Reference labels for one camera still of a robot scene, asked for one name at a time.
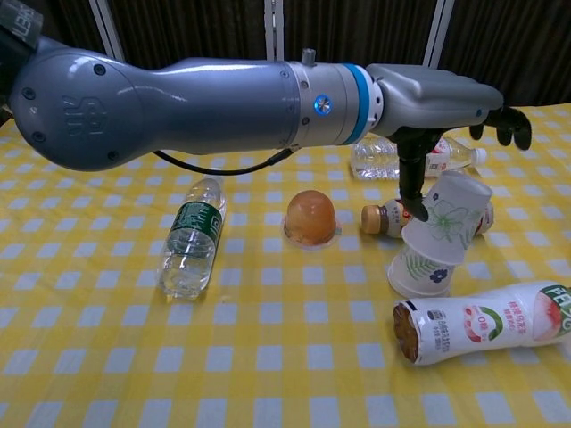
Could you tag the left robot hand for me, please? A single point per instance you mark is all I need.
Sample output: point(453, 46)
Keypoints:
point(428, 98)

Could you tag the paper cup green flower print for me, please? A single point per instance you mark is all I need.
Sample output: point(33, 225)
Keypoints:
point(450, 223)

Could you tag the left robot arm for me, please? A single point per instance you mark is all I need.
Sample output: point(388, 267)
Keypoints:
point(178, 102)

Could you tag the orange jelly cup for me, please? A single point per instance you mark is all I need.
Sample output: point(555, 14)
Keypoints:
point(311, 218)

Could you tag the clear bottle red white label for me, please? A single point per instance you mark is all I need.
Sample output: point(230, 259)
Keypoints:
point(370, 158)

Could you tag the dark pleated partition panel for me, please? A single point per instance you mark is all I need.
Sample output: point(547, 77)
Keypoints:
point(357, 27)
point(513, 44)
point(187, 27)
point(67, 18)

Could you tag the red Costa coffee bottle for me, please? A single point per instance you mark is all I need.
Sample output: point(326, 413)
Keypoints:
point(379, 216)

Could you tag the white peach tea bottle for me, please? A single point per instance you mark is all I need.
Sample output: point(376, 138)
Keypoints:
point(482, 325)

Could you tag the water bottle green label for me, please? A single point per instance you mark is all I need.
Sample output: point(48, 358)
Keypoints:
point(192, 236)

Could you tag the yellow white checked tablecloth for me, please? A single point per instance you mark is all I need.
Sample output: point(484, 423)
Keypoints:
point(267, 356)

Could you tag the white partition frame post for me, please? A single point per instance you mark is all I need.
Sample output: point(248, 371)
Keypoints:
point(105, 27)
point(274, 27)
point(441, 27)

